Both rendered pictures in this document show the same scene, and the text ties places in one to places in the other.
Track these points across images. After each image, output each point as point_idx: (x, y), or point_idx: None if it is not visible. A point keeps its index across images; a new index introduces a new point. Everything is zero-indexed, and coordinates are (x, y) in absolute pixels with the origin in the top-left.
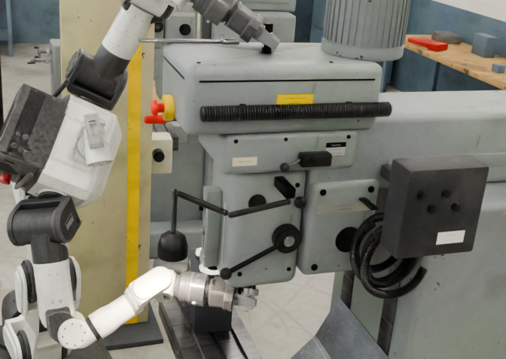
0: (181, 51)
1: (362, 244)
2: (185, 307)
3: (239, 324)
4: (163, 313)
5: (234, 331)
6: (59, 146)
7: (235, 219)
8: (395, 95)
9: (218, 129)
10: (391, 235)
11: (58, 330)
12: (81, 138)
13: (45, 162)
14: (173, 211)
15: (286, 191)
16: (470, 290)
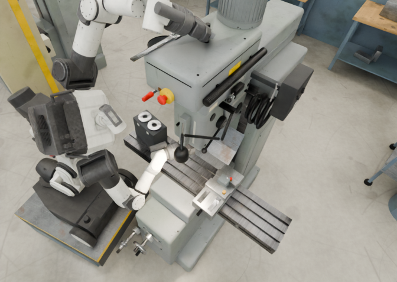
0: (169, 62)
1: (241, 106)
2: (140, 140)
3: (168, 137)
4: (130, 146)
5: (168, 142)
6: (87, 127)
7: (204, 128)
8: None
9: None
10: (280, 113)
11: (132, 206)
12: (98, 117)
13: (86, 142)
14: (182, 142)
15: (233, 112)
16: None
